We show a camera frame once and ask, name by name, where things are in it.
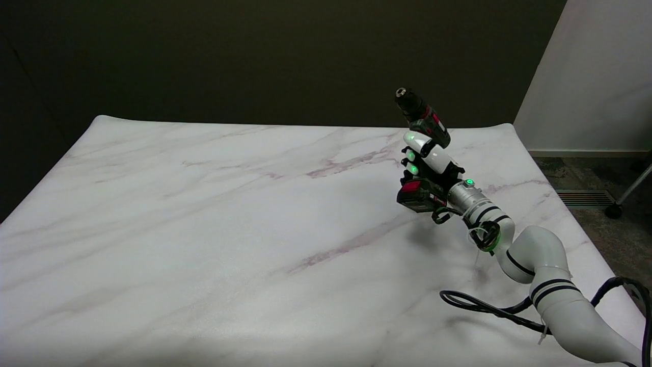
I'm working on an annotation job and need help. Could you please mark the long black robot cable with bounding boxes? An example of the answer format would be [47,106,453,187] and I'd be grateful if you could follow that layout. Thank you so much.
[439,276,652,367]

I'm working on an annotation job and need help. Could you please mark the metal floor vent grille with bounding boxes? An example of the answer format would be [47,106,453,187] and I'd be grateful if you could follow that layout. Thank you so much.
[555,190,618,206]

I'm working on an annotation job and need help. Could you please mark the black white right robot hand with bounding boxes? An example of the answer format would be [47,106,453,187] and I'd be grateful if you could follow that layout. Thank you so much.
[400,130,466,203]

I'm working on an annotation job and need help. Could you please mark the dark green red power screwdriver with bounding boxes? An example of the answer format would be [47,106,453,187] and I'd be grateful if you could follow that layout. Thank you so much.
[394,87,452,214]

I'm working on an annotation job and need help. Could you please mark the black green wrist cable bundle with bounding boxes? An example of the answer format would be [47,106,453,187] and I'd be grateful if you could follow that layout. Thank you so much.
[431,206,503,254]

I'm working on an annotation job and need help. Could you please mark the white marble pattern table sheet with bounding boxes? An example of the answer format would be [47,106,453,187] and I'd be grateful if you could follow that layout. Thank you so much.
[0,115,646,367]

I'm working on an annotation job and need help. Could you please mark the grey chair leg with caster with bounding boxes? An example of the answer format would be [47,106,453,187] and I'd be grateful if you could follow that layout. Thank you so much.
[604,162,652,220]

